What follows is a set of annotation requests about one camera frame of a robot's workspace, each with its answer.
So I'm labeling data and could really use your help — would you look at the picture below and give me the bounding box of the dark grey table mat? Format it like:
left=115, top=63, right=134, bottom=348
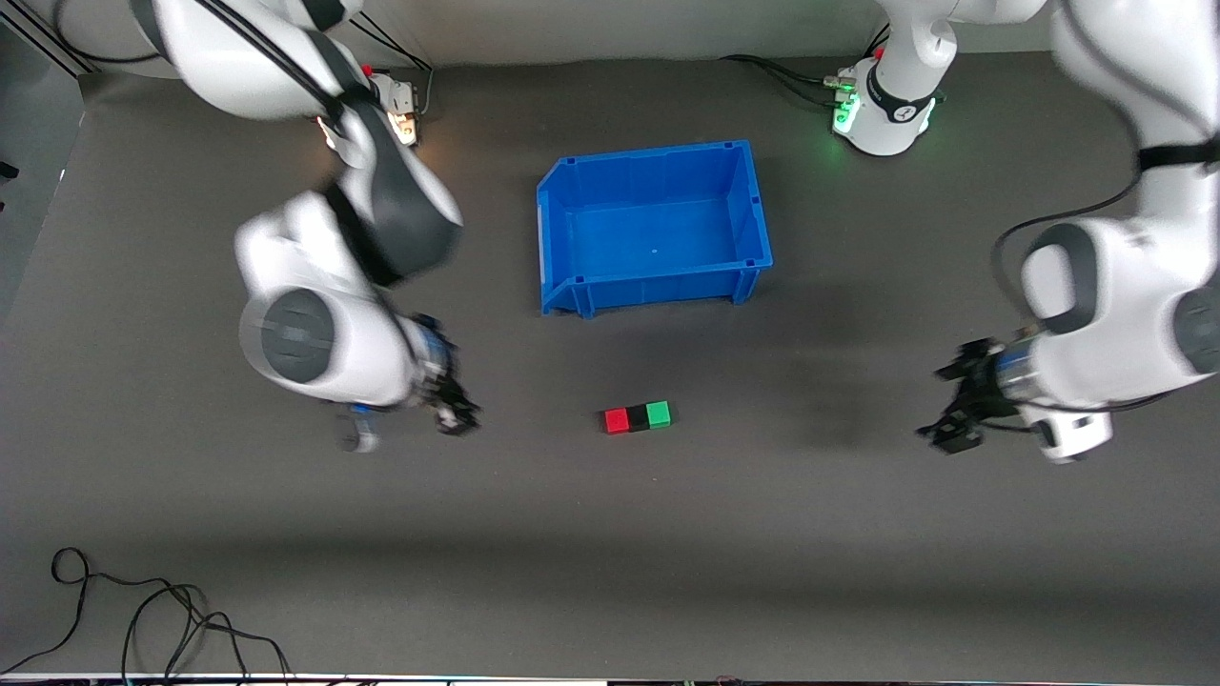
left=0, top=38, right=1220, bottom=679

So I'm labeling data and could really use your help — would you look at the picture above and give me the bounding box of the blue plastic storage bin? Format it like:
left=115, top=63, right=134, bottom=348
left=536, top=139, right=774, bottom=319

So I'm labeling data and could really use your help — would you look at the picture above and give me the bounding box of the black right arm base cable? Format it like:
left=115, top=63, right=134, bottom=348
left=348, top=14, right=435, bottom=119

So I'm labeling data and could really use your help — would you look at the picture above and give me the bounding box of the black arm base cable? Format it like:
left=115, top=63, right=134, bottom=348
left=348, top=14, right=435, bottom=119
left=720, top=54, right=854, bottom=108

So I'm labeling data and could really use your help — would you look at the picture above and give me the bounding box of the black left arm base cable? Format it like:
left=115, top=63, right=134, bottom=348
left=720, top=54, right=854, bottom=108

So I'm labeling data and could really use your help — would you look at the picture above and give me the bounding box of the loose thin black cable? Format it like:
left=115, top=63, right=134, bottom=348
left=0, top=547, right=295, bottom=686

